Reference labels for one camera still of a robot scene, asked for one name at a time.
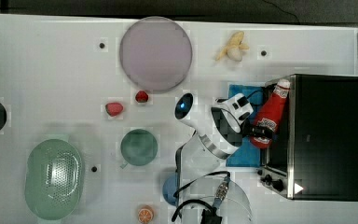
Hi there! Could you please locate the peeled toy banana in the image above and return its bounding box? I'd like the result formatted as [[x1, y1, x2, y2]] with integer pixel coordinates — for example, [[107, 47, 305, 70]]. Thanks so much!
[[215, 31, 250, 62]]

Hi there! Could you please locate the green perforated bowl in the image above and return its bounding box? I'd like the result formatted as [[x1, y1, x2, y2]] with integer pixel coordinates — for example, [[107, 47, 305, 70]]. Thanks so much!
[[24, 138, 84, 224]]

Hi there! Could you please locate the black toaster oven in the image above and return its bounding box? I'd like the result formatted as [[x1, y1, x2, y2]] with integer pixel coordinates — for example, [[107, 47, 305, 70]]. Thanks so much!
[[258, 74, 358, 202]]

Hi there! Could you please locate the green cup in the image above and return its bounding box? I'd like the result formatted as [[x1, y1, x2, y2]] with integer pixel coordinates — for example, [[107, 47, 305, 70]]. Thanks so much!
[[120, 129, 158, 169]]

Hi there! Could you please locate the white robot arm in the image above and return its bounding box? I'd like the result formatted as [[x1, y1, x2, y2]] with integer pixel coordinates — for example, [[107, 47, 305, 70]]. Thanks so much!
[[172, 92, 273, 224]]

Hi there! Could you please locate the toy strawberry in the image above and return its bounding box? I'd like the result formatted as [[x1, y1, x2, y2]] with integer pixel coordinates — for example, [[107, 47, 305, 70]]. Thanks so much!
[[135, 91, 149, 103]]

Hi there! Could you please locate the pink toy fruit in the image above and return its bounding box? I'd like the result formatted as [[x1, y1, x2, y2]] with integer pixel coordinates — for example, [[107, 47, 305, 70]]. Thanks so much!
[[105, 102, 124, 117]]

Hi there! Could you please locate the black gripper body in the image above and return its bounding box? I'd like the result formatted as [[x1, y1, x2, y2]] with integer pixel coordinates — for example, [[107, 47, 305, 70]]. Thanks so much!
[[241, 119, 274, 139]]

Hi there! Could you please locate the blue cup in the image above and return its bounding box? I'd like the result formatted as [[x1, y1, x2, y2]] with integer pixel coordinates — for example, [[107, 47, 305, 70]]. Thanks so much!
[[162, 174, 177, 206]]

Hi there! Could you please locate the red ketchup bottle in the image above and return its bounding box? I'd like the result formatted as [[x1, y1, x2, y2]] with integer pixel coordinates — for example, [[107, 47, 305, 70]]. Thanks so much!
[[250, 79, 290, 149]]

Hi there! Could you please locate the purple round plate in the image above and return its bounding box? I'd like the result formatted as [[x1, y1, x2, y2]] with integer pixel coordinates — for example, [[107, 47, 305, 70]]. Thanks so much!
[[119, 17, 193, 91]]

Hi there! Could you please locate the black cable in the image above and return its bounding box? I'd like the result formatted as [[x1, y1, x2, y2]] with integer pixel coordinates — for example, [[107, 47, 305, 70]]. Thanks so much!
[[171, 170, 231, 223]]

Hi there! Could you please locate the orange slice toy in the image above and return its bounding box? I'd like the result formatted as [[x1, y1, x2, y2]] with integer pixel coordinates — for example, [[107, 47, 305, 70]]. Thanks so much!
[[138, 205, 154, 224]]

